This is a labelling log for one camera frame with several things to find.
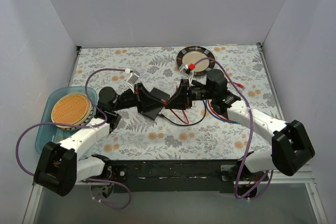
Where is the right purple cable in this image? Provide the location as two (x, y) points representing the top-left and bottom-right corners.
(194, 57), (274, 200)

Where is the teal plastic tray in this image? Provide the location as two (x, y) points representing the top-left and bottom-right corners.
(35, 87), (97, 154)

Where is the black network switch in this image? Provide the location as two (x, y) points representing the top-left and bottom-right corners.
(143, 88), (170, 121)

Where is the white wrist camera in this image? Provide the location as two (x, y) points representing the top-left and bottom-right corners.
(127, 71), (140, 88)
(179, 63), (195, 77)

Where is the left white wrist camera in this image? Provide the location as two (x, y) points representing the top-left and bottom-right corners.
(127, 71), (140, 88)

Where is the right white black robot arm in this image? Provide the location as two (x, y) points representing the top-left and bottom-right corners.
(165, 69), (315, 181)

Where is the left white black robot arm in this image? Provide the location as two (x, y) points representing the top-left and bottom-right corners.
(34, 83), (170, 196)

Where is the orange woven round plate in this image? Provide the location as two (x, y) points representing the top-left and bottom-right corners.
(51, 93), (93, 126)

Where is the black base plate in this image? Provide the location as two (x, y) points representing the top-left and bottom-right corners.
(81, 158), (272, 193)

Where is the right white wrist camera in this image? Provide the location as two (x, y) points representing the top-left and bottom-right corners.
(179, 63), (195, 77)

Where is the dark rimmed beige plate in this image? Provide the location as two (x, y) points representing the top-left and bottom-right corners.
(176, 46), (215, 77)

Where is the black ethernet cable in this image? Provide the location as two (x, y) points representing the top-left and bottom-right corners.
(159, 100), (209, 127)

